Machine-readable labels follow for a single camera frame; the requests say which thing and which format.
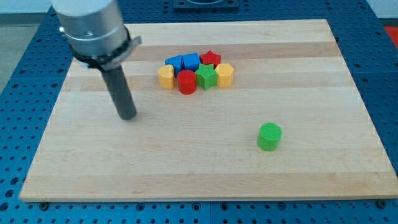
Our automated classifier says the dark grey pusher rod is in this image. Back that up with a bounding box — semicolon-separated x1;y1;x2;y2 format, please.
101;66;137;120

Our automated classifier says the light wooden board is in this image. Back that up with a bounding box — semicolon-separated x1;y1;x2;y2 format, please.
19;19;397;202

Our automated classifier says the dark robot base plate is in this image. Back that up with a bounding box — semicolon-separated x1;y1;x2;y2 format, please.
173;0;239;12

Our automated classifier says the red cylinder block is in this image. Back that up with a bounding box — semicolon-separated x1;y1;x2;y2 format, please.
177;70;197;95

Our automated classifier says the blue perforated table plate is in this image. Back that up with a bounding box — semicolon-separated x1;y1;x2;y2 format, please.
1;1;397;223

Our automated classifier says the green cylinder block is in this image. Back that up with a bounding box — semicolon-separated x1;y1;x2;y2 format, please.
257;123;282;151

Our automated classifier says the green star block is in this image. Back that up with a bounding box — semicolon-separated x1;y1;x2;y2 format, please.
195;63;218;90

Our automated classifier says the blue cube block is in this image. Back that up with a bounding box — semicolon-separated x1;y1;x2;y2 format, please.
182;53;201;72

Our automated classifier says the blue triangle block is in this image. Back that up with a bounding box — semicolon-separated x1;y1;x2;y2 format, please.
164;55;184;77

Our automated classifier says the yellow hexagon block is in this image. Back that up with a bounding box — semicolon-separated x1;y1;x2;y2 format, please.
215;63;234;88

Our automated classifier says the yellow crescent block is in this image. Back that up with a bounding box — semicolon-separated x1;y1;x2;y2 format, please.
157;65;175;90

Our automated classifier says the red star block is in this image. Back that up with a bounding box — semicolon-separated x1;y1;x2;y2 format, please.
199;50;221;67

